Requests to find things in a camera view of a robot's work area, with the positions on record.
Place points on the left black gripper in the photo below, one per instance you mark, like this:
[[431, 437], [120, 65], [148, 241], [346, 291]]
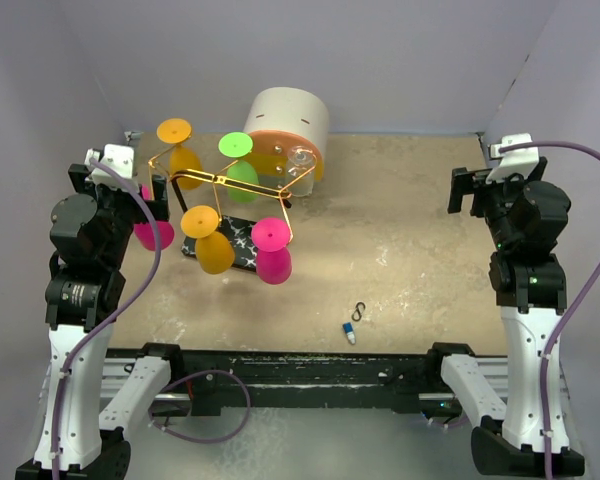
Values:
[[79, 173]]

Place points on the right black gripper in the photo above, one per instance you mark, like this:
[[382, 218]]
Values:
[[464, 183]]

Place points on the orange wine glass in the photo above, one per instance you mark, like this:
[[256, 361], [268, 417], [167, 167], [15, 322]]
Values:
[[212, 248], [175, 132]]

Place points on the green wine glass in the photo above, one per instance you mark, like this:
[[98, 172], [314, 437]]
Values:
[[236, 145]]

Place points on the pink wine glass front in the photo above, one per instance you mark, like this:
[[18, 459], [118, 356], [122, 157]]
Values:
[[271, 237]]

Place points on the clear wine glass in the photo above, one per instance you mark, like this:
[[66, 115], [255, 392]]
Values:
[[300, 171]]

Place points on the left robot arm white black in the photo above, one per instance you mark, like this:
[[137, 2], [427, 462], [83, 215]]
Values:
[[90, 231]]

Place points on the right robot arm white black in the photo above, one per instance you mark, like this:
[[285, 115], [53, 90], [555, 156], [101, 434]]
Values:
[[523, 435]]

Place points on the white round drawer cabinet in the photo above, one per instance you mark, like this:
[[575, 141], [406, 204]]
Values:
[[280, 119]]

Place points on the black s-hook carabiner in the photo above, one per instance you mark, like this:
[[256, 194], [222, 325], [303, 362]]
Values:
[[358, 311]]

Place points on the small blue white bottle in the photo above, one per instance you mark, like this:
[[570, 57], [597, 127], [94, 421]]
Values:
[[349, 333]]

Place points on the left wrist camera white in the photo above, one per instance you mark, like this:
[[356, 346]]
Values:
[[118, 158]]

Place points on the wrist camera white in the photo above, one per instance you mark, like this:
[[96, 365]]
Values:
[[517, 163], [118, 158]]

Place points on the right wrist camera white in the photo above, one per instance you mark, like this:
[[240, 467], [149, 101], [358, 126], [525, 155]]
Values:
[[517, 163]]

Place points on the gold wire wine glass rack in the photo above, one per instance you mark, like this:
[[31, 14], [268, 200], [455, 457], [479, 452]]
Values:
[[241, 192]]

